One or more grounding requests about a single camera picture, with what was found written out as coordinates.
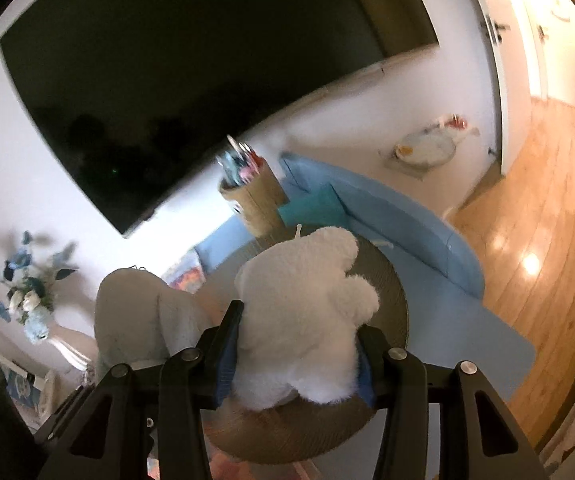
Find colourful floral table cloth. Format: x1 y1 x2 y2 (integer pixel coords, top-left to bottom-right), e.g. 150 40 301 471
163 248 205 294

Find blue table mat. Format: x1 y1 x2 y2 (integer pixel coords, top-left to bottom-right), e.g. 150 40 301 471
194 152 539 480

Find stack of books and boxes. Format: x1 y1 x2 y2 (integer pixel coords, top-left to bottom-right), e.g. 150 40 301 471
0 353 59 431

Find woven pen holder cup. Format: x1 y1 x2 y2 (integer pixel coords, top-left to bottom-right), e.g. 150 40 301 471
216 136 289 237

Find round tray on floor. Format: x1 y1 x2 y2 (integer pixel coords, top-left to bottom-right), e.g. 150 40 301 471
380 114 481 180

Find white door with handle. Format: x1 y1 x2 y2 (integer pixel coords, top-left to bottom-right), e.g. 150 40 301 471
477 0 531 176

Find blue and white artificial flowers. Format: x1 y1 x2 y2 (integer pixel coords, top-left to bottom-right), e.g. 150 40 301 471
0 231 78 344

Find white ribbed flower vase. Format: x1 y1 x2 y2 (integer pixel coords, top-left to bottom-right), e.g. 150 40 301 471
46 324 98 372

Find white plush toy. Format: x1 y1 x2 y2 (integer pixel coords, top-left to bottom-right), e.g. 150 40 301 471
233 226 380 412

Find black wall television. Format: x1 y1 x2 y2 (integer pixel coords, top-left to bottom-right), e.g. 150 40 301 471
0 0 438 234

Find teal small box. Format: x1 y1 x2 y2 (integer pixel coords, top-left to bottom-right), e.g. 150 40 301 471
278 183 349 229

